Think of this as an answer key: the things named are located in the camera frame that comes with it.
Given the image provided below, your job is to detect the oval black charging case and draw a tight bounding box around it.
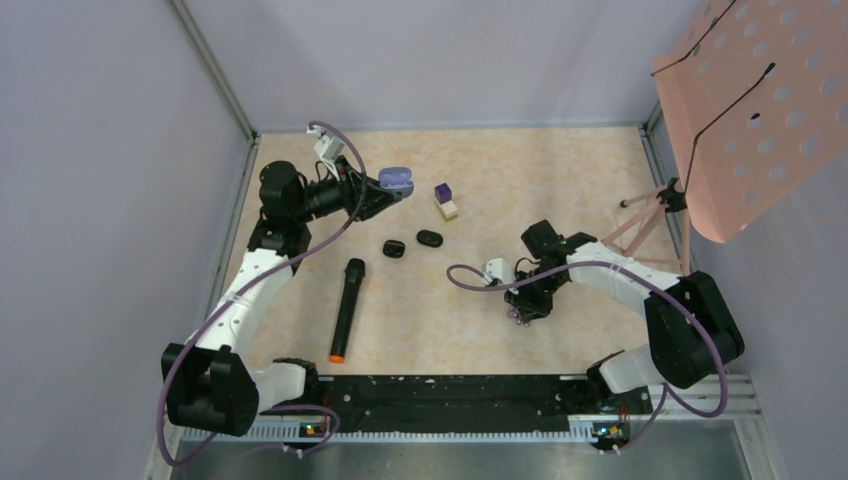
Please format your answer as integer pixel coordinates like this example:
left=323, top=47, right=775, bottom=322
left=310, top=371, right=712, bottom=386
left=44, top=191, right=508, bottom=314
left=416, top=229, right=444, bottom=248

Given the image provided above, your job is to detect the pink perforated music stand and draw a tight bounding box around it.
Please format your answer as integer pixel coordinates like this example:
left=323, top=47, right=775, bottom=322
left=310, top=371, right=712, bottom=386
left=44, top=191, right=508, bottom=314
left=599, top=0, right=848, bottom=276

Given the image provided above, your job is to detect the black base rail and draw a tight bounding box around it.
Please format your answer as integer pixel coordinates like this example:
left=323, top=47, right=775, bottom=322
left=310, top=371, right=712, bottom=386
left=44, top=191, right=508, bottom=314
left=294, top=374, right=652, bottom=434

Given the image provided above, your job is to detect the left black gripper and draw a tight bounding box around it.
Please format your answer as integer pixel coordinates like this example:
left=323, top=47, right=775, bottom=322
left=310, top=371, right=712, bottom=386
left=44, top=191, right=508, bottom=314
left=292, top=154, right=400, bottom=223

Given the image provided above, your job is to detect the black microphone orange end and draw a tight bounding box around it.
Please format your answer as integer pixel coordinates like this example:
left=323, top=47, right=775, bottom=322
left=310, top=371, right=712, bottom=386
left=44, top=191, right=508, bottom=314
left=329, top=258, right=366, bottom=364

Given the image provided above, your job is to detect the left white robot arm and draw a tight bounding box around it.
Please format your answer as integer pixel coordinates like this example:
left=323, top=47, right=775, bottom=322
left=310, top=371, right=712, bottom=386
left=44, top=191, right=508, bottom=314
left=161, top=156, right=414, bottom=436

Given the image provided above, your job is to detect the purple white green brick stack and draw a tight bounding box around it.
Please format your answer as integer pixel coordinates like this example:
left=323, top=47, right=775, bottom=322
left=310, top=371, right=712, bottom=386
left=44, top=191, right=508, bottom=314
left=434, top=183, right=459, bottom=222

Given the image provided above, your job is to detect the small black earbud case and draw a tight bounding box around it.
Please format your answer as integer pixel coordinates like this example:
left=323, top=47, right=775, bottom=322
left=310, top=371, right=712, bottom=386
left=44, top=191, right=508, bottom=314
left=382, top=239, right=406, bottom=259

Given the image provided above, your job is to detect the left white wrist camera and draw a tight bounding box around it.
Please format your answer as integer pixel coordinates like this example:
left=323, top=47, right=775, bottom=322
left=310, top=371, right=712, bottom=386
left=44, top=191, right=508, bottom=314
left=306, top=125, right=344, bottom=180

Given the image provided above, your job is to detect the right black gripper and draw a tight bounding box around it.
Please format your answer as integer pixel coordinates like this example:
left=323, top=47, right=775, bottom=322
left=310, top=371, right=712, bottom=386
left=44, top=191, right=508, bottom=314
left=505, top=266, right=567, bottom=322

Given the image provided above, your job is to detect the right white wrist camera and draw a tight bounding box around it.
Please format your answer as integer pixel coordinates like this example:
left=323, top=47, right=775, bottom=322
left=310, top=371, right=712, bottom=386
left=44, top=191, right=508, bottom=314
left=483, top=258, right=516, bottom=287

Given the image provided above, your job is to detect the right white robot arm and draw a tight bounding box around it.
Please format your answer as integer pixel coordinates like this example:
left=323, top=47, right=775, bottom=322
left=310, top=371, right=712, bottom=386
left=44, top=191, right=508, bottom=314
left=484, top=220, right=745, bottom=412

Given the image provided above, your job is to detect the silver lilac oval case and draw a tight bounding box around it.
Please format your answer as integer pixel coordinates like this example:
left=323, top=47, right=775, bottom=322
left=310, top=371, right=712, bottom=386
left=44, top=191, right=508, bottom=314
left=378, top=167, right=415, bottom=198

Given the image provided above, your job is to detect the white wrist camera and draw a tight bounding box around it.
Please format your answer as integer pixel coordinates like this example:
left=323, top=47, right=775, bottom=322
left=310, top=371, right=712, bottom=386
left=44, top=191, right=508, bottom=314
left=483, top=258, right=516, bottom=287
left=306, top=125, right=344, bottom=180

